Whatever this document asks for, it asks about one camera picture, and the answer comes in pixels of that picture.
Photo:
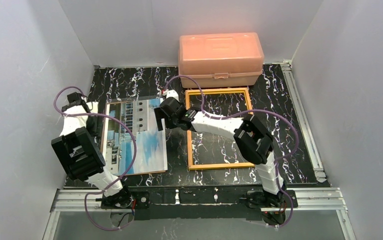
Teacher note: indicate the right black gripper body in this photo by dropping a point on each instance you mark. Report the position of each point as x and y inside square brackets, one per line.
[162, 113]

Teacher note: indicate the aluminium side rail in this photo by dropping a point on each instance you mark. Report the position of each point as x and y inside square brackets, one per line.
[317, 165]

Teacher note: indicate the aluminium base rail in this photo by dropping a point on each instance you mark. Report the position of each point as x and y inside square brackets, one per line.
[301, 199]

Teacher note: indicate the building photo print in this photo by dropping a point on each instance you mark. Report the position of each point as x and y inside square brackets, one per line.
[135, 136]

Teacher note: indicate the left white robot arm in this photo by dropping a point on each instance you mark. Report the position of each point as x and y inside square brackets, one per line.
[80, 156]

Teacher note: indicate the orange plastic storage box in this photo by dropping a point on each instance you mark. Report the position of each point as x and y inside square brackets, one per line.
[220, 60]

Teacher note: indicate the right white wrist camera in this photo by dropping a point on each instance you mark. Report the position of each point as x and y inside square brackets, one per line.
[171, 94]

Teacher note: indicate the brown cardboard backing board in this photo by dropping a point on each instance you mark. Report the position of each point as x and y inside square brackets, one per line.
[102, 132]

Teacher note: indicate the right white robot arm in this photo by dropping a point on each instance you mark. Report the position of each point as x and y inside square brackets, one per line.
[252, 138]

